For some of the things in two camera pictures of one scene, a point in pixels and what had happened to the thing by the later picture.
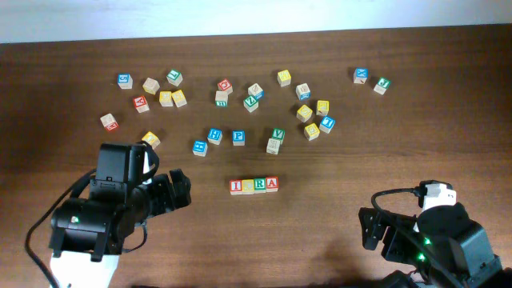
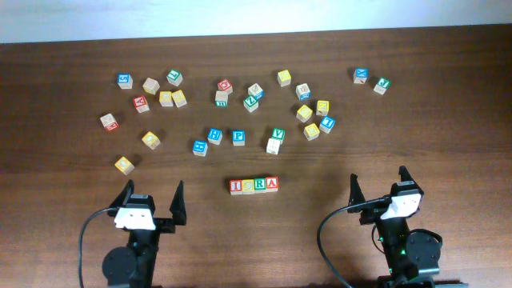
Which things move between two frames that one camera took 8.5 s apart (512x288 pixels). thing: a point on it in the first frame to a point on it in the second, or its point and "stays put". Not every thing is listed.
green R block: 260,185 stays put
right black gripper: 399,229 to 372,213
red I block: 235,187 stays put
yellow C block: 248,186 stays put
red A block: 272,184 stays put
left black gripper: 169,202 to 167,226
